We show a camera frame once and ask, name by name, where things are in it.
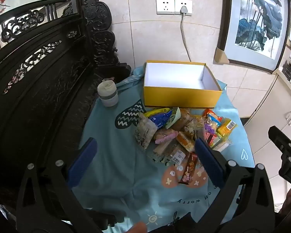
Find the light blue printed tablecloth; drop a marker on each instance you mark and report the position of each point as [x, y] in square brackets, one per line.
[116, 165]

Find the white wall socket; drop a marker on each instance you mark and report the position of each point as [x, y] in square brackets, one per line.
[165, 6]
[187, 3]

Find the cardboard corner protector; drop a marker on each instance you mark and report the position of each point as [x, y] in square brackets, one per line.
[220, 55]

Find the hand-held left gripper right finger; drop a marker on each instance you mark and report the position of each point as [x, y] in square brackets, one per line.
[208, 160]

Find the blue snack packet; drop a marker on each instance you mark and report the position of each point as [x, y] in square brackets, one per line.
[160, 119]

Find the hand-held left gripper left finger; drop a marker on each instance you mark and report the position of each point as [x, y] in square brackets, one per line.
[83, 159]

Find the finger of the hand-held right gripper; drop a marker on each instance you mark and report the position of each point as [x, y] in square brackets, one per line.
[280, 139]

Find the white cabinet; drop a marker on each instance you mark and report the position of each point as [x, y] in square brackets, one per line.
[269, 102]

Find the pale green snack packet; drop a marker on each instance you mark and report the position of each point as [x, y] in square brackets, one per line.
[173, 117]

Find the white lidded cup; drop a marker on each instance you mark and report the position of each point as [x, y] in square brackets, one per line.
[108, 93]

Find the grey power plug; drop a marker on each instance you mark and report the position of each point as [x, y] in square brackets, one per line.
[184, 10]

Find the dark carved wooden furniture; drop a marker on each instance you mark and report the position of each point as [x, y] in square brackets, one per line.
[46, 89]

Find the framed lotus painting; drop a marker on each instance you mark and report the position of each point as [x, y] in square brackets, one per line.
[257, 21]

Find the pile of assorted snack packets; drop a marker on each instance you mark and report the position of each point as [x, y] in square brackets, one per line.
[196, 126]

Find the yellow cardboard box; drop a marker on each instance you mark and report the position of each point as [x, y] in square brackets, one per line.
[179, 97]

